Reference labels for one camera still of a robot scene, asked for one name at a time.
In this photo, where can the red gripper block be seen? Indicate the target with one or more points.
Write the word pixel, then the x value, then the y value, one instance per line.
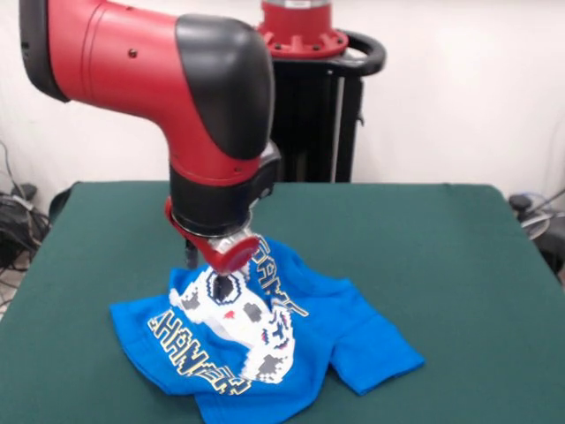
pixel 229 258

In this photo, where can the blue printed T-shirt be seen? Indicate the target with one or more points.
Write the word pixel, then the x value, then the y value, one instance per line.
pixel 353 335

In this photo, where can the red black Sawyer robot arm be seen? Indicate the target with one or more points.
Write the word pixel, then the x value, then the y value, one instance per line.
pixel 176 88

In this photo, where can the dark green table cloth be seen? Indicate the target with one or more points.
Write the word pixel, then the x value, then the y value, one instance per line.
pixel 441 265

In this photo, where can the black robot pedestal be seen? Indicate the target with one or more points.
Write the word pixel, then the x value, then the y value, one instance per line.
pixel 318 123

